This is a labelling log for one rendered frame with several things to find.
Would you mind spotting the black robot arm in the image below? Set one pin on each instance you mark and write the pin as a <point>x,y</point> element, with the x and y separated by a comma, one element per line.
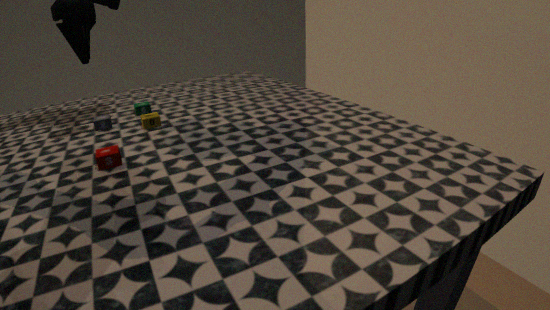
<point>113,4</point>

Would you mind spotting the green block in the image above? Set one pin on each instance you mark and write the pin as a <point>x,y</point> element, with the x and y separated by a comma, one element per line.
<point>142,108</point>

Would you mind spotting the red block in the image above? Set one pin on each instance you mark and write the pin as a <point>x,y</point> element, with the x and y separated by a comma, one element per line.
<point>108,157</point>

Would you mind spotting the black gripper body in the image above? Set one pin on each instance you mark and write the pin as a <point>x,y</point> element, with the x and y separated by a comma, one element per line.
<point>72,10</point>

